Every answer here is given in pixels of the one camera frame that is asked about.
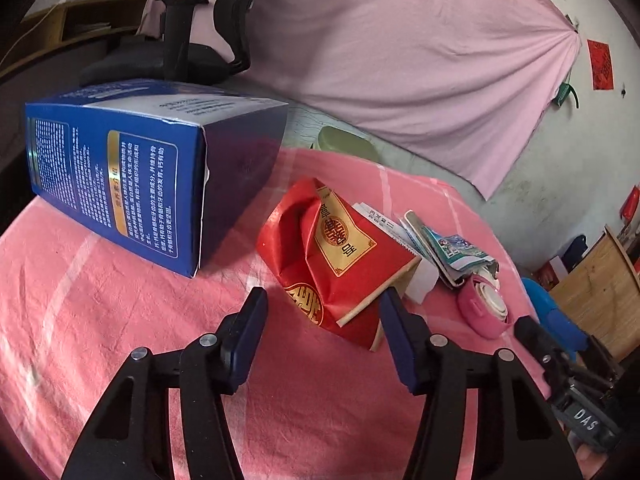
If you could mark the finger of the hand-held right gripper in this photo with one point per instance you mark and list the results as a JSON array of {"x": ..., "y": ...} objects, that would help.
[{"x": 532, "y": 334}]

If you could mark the green wall basket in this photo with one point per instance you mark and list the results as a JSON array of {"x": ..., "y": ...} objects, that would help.
[{"x": 565, "y": 94}]

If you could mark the red box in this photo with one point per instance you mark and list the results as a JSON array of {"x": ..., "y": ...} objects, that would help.
[{"x": 550, "y": 272}]

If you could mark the small white box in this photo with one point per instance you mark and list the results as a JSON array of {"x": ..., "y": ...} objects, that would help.
[{"x": 422, "y": 279}]

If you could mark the wooden cabinet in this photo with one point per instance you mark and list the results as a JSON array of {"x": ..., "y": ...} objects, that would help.
[{"x": 600, "y": 290}]

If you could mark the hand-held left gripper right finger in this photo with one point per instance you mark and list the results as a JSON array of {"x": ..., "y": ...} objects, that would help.
[{"x": 401, "y": 347}]

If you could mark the blue cardboard box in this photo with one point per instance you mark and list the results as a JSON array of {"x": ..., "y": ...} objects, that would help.
[{"x": 125, "y": 170}]

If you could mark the red paper bag gold print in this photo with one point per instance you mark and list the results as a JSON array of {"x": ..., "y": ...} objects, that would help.
[{"x": 340, "y": 255}]

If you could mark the pink hanging sheet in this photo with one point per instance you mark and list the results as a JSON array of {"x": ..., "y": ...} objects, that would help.
[{"x": 400, "y": 60}]

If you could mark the pink checked tablecloth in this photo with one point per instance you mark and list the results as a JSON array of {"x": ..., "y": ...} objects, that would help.
[{"x": 125, "y": 310}]

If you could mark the red wall poster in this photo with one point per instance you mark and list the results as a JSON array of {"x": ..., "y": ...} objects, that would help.
[{"x": 601, "y": 64}]

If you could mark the black office chair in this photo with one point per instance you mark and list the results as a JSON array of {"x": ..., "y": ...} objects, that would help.
[{"x": 175, "y": 55}]

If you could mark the red hanging ornament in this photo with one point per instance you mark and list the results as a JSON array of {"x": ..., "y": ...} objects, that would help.
[{"x": 631, "y": 203}]

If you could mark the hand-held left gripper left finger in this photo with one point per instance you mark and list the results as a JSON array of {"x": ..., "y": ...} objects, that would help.
[{"x": 247, "y": 342}]

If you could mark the blue plastic basin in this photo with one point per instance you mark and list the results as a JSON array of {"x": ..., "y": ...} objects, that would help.
[{"x": 547, "y": 312}]

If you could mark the colourful printed packet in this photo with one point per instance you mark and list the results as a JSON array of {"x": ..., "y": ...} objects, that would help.
[{"x": 457, "y": 255}]

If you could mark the green plastic stool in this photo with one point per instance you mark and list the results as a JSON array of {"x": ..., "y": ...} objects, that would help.
[{"x": 345, "y": 142}]

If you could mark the blue white packet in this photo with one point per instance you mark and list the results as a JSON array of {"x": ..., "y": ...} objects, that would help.
[{"x": 417, "y": 232}]

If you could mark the wooden desk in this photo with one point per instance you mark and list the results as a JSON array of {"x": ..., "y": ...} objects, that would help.
[{"x": 55, "y": 35}]

